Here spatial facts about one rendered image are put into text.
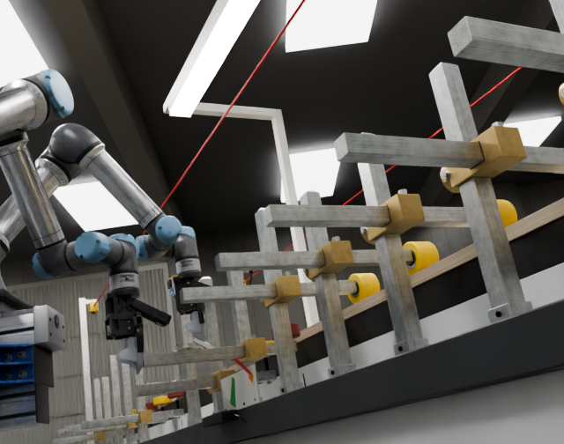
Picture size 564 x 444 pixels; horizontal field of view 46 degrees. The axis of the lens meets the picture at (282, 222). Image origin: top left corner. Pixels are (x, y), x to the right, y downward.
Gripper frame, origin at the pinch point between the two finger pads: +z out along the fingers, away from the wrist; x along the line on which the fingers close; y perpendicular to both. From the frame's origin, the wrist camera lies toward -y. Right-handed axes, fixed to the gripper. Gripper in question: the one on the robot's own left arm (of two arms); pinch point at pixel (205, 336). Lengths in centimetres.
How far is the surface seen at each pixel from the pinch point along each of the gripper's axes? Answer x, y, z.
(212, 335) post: -6.1, -1.7, -1.1
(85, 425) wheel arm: -84, 60, 12
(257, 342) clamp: 23.2, -15.1, 8.2
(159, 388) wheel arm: 5.5, 15.2, 13.3
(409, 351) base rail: 89, -40, 25
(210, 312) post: -6.1, -2.1, -8.5
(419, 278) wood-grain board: 59, -53, 7
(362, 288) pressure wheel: 36, -44, 2
